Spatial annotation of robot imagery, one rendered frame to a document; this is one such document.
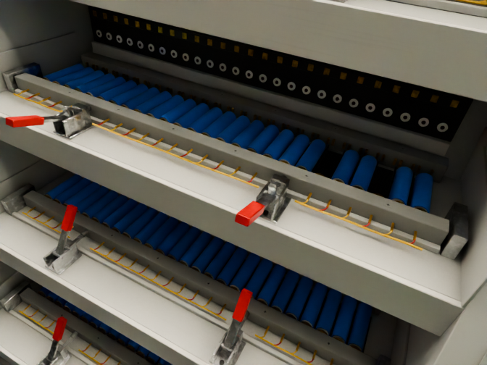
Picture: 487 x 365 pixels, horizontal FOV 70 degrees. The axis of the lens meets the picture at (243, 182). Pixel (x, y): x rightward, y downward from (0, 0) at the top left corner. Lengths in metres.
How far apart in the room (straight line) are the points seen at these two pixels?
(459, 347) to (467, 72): 0.22
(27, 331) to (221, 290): 0.39
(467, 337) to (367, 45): 0.25
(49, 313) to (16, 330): 0.06
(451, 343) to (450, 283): 0.05
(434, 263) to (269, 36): 0.25
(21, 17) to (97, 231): 0.32
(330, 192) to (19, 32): 0.48
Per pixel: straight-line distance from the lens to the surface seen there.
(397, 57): 0.31
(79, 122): 0.47
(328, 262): 0.33
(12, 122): 0.43
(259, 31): 0.33
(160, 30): 0.55
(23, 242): 0.62
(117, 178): 0.42
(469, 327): 0.35
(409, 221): 0.36
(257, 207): 0.29
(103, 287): 0.52
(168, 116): 0.45
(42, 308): 0.73
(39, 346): 0.72
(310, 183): 0.35
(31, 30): 0.63
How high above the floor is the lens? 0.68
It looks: 19 degrees down
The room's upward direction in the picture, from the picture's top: 15 degrees clockwise
